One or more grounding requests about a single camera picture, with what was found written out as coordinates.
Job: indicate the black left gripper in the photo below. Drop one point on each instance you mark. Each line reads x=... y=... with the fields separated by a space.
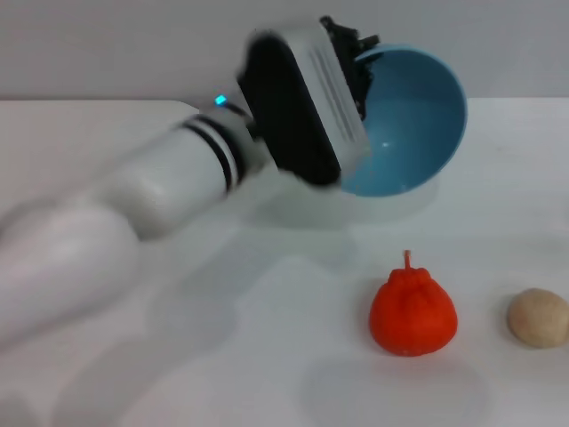
x=351 y=62

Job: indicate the blue bowl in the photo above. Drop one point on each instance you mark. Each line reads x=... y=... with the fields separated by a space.
x=413 y=115

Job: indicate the orange toy fruit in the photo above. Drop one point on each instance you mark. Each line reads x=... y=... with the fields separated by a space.
x=413 y=316

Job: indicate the round bread bun toy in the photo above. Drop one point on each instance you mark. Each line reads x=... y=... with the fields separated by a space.
x=540 y=318

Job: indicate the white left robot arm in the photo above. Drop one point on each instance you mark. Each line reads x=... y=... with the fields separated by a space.
x=111 y=231

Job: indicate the black and white wrist camera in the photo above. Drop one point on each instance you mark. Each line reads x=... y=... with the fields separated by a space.
x=289 y=111

